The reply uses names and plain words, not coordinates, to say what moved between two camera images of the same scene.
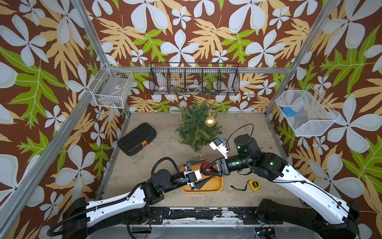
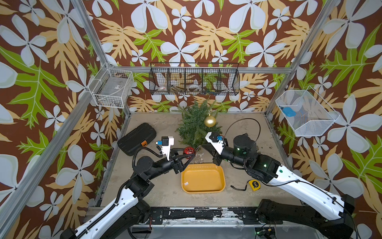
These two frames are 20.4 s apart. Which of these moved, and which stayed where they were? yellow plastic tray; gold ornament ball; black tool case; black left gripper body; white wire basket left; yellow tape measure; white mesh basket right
Moved: black left gripper body
Stayed: yellow plastic tray; white mesh basket right; yellow tape measure; black tool case; white wire basket left; gold ornament ball
